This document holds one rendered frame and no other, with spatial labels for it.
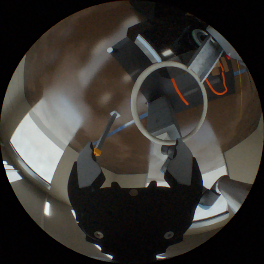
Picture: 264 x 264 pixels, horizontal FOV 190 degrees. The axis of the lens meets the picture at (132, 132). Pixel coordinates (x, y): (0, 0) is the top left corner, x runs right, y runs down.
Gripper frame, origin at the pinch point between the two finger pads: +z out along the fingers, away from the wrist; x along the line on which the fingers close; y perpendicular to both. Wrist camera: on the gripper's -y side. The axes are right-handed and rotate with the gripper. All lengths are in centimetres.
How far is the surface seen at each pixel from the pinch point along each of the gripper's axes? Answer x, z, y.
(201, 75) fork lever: 41, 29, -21
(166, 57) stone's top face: 29, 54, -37
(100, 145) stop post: -61, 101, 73
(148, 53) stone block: 15, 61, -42
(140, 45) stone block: 9, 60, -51
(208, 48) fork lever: 45, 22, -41
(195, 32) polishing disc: 51, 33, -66
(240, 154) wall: 518, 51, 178
